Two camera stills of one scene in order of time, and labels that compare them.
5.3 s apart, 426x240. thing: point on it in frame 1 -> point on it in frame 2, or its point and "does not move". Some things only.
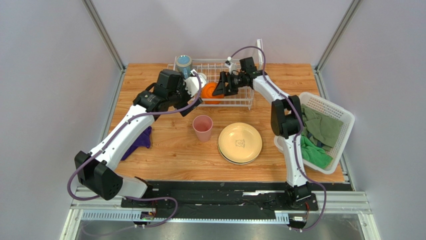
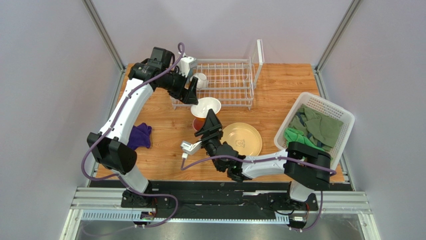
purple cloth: [143, 139] does not move
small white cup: [203, 79] does not move
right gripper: [227, 83] -> [207, 133]
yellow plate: [240, 142] does not move
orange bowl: [207, 90] -> [205, 104]
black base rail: [213, 197] does not move
